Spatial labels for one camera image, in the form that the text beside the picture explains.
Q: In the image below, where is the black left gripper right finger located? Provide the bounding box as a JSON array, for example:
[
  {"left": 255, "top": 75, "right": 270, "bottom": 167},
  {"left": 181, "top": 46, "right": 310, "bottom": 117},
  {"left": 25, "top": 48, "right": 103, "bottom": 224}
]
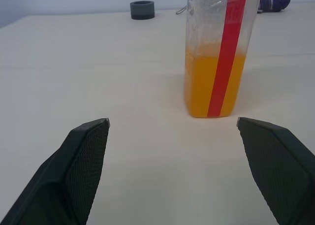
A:
[{"left": 236, "top": 117, "right": 315, "bottom": 225}]

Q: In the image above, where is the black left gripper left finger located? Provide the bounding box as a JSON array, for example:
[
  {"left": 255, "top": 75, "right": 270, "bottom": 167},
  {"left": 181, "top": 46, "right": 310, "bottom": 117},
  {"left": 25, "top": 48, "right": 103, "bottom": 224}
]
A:
[{"left": 0, "top": 117, "right": 111, "bottom": 225}]

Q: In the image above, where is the bottle with orange liquid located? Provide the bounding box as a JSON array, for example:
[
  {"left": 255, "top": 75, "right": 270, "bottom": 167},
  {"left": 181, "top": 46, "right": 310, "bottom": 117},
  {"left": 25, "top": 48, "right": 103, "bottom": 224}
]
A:
[{"left": 184, "top": 0, "right": 263, "bottom": 119}]

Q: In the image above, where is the folded silver purple umbrella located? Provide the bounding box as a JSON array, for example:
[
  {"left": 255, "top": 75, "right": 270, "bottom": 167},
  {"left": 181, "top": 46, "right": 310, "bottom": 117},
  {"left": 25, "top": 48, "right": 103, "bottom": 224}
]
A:
[{"left": 175, "top": 0, "right": 291, "bottom": 15}]

